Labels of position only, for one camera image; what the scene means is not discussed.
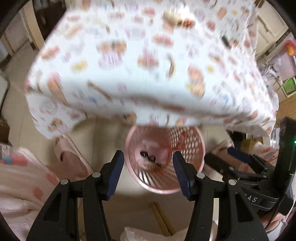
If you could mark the twine spool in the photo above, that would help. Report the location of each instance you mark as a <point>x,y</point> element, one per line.
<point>170,17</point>

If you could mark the black plastic spoon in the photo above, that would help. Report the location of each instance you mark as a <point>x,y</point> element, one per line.
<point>146,154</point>

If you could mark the pink plush toy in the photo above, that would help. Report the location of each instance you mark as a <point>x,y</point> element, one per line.
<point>291,47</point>

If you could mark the person's leg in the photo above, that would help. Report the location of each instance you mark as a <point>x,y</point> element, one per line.
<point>23,187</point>
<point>276,223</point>

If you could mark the green box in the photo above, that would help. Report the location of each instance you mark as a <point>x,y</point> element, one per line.
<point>290,87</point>

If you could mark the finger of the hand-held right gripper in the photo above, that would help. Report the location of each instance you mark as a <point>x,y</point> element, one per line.
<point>217,164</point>
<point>240,155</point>

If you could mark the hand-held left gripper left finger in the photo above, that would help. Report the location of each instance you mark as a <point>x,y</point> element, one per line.
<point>114,175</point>

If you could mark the brown cardboard box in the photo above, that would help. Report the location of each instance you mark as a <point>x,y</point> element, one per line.
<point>249,144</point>

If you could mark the person's left leg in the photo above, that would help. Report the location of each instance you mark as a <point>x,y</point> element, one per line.
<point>23,187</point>

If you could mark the bear print cloth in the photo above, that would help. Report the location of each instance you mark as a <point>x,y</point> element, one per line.
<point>138,81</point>

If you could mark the wooden strip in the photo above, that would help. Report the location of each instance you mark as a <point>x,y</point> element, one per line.
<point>161,220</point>

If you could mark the pink storage box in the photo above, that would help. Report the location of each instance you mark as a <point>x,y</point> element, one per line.
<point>285,65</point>

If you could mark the white tissue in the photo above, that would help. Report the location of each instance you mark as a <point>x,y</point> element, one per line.
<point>150,143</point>

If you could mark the pink plastic basket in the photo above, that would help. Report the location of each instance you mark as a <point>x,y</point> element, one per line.
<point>161,185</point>

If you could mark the clear plastic bag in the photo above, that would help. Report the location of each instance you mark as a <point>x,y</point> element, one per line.
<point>143,234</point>

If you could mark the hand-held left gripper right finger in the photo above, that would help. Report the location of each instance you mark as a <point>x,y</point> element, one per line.
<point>182,177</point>

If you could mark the red white ribbon roll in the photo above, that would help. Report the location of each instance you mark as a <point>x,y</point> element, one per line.
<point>188,23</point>

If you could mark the cream wardrobe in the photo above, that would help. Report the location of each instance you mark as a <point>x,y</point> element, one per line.
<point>268,23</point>

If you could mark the person's right leg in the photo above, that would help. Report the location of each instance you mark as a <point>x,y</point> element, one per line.
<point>276,223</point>

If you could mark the pink slipper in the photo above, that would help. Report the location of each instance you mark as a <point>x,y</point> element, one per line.
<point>66,151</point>
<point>222,148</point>

